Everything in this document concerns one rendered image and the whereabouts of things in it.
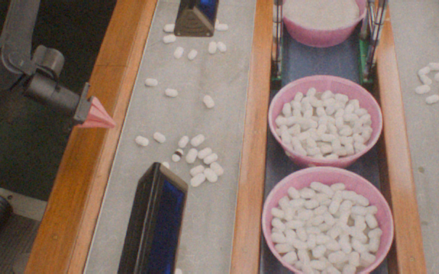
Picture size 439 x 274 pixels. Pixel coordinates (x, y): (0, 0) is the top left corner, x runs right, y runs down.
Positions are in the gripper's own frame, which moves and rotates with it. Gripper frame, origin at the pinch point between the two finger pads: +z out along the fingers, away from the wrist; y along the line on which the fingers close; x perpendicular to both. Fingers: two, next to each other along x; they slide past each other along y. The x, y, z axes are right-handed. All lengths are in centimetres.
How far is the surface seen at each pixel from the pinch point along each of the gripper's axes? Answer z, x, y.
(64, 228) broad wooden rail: 0.0, 11.2, -21.9
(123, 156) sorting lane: 7.6, 8.0, -0.9
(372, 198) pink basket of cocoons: 50, -30, -9
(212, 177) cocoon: 23.0, -7.9, -6.7
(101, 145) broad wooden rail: 2.2, 9.4, 0.4
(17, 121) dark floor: -5, 116, 68
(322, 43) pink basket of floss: 47, -19, 45
